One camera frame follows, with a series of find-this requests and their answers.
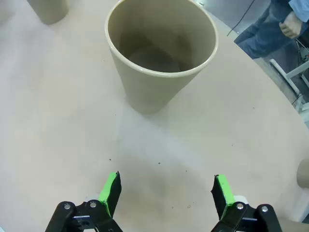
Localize white table frame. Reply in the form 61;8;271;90
269;40;309;112

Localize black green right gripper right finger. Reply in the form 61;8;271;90
210;174;283;232

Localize beige paper cup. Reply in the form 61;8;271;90
296;159;309;189

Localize person's left hand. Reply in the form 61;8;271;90
279;11;305;40

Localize person in light blue shirt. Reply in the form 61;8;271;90
234;0;309;60

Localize thin black floor cable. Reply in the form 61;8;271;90
226;0;257;37

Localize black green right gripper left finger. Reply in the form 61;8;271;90
45;171;121;232

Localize cardboard cups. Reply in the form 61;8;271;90
26;0;70;25
104;0;220;115

